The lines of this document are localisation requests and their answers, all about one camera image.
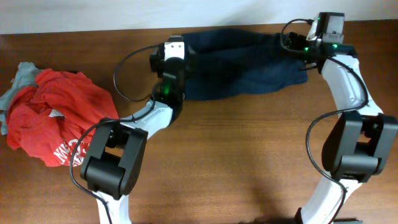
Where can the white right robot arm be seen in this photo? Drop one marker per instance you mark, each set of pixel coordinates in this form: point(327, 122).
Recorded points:
point(359, 143)

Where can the navy blue shorts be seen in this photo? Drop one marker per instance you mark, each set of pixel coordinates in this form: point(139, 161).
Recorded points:
point(233, 62)

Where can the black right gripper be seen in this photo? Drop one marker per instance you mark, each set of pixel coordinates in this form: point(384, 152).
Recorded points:
point(298, 40)

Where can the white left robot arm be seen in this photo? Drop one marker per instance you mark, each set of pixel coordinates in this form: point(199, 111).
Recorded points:
point(112, 164)

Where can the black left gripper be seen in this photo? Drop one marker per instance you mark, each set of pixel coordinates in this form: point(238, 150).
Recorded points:
point(157, 63)

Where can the grey cloth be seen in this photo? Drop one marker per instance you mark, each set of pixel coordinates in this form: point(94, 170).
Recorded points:
point(25, 76)

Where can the red printed t-shirt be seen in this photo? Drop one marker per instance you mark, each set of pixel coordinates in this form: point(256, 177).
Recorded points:
point(48, 119)

